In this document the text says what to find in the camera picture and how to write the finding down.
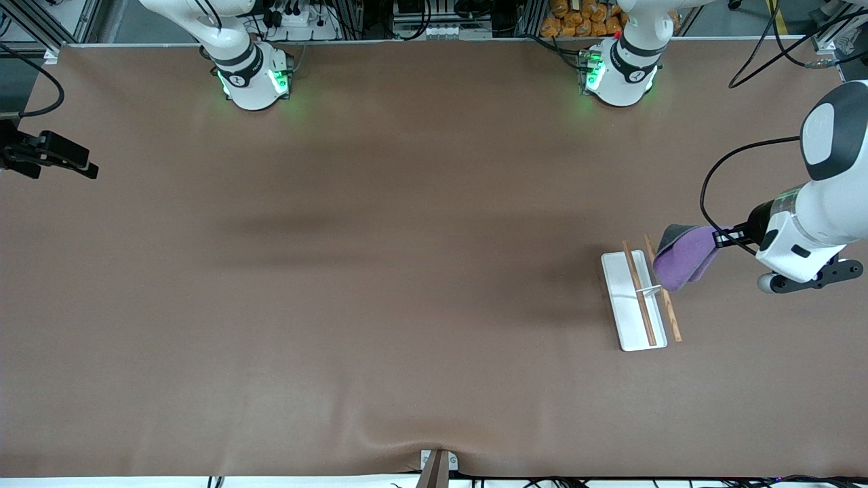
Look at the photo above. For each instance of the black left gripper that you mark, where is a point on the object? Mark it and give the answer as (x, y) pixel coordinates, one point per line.
(757, 223)

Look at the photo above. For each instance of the front camera mount bracket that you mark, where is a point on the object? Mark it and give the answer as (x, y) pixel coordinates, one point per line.
(434, 474)

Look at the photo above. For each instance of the orange snack packet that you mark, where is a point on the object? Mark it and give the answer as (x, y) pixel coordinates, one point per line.
(550, 27)
(597, 12)
(560, 7)
(584, 28)

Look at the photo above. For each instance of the aluminium frame post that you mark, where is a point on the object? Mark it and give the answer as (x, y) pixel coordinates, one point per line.
(527, 17)
(354, 17)

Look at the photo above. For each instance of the grey and purple towel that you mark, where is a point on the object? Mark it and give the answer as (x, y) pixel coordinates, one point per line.
(681, 261)

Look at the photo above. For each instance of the white terminal block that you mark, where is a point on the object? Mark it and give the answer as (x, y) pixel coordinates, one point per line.
(442, 31)

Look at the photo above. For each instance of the wooden rack rod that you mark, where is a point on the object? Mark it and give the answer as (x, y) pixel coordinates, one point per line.
(641, 298)

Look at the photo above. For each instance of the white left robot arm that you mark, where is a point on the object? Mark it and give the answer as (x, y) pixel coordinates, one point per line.
(827, 210)

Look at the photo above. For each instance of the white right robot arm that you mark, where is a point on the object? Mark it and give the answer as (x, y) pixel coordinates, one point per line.
(251, 81)

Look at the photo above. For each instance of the wooden chopsticks pair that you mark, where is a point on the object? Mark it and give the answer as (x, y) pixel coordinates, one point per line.
(673, 315)

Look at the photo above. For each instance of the brown table mat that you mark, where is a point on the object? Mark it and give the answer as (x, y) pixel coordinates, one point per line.
(434, 271)

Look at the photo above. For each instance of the aluminium frame profile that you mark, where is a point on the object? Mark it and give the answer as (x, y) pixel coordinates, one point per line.
(68, 20)
(831, 37)

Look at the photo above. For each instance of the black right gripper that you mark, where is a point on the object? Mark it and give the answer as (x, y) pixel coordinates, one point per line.
(20, 152)

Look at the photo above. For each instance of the white rack base tray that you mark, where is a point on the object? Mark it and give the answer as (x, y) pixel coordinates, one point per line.
(627, 305)

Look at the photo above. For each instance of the white power strip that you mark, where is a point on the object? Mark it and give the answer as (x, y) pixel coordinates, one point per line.
(298, 20)

